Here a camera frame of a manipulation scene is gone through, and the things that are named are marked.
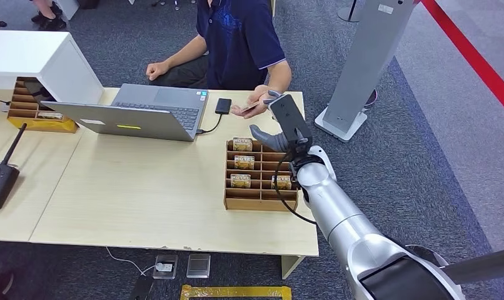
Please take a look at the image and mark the person's right hand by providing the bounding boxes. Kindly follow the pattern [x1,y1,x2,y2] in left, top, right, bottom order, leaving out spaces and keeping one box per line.
[145,61,170,82]

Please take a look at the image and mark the person's left hand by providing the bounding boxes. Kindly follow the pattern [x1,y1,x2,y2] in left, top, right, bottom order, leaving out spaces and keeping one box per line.
[230,84,275,121]

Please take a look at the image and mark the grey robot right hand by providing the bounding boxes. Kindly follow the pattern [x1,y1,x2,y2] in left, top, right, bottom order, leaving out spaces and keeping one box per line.
[249,90,293,154]

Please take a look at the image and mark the person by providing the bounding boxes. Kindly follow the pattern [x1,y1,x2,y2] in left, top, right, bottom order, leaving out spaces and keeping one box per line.
[145,0,293,121]

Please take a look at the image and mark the wooden card organizer box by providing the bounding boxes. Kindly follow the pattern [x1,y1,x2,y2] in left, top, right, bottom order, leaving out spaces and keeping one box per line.
[223,138,300,213]

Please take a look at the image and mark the black external drive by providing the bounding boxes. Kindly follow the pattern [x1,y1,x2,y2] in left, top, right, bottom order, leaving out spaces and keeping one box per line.
[214,97,233,116]

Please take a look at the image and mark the grey laptop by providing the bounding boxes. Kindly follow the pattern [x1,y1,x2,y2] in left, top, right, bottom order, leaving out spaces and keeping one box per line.
[41,83,209,143]

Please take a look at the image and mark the dark round floor disc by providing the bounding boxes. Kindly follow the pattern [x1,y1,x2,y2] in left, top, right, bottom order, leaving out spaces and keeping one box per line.
[363,88,378,110]

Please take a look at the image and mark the white cabinet box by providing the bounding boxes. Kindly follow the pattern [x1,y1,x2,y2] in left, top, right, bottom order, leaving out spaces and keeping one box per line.
[0,30,105,106]

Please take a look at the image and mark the grey kiosk stand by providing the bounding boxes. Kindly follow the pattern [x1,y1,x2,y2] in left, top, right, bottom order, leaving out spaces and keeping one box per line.
[314,0,415,144]

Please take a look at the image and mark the bystander's feet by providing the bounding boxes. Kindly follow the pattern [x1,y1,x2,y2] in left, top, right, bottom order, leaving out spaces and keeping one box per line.
[0,0,68,33]

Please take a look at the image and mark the round stanchion base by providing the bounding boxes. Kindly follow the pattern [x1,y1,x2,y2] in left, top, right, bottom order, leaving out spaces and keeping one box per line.
[336,0,362,23]

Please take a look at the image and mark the wooden table leg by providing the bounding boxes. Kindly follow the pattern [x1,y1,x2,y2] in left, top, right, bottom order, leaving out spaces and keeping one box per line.
[280,254,306,281]

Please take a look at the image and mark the wooden organizer with yellow base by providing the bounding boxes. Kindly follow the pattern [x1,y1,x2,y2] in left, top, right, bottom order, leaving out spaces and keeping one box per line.
[7,77,79,134]

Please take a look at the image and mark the metal floor socket cover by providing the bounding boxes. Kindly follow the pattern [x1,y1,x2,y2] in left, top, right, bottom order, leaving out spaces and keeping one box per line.
[186,253,212,279]

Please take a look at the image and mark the floor socket with plug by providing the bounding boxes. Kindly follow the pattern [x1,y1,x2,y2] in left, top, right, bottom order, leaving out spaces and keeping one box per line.
[152,254,179,281]

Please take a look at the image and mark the black remote with antennas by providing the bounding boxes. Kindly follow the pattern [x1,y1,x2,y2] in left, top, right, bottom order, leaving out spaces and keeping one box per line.
[0,119,28,211]

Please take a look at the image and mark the red barrier belt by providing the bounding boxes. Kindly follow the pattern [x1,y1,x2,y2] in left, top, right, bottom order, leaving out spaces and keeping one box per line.
[420,0,504,122]

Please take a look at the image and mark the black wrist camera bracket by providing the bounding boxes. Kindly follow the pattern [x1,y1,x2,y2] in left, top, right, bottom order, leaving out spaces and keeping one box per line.
[269,94,314,146]

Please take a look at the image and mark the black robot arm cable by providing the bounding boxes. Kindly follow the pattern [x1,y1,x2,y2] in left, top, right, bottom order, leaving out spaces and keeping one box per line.
[272,152,319,227]

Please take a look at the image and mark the black drive cable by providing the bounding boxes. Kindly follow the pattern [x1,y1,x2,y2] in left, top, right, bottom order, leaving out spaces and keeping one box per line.
[196,113,223,136]

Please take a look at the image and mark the yellow tape frame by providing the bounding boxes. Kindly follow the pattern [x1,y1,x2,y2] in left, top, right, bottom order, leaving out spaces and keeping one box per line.
[179,284,293,300]

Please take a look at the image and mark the white floor cable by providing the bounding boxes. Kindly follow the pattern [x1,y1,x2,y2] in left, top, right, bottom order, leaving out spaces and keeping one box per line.
[106,246,158,278]

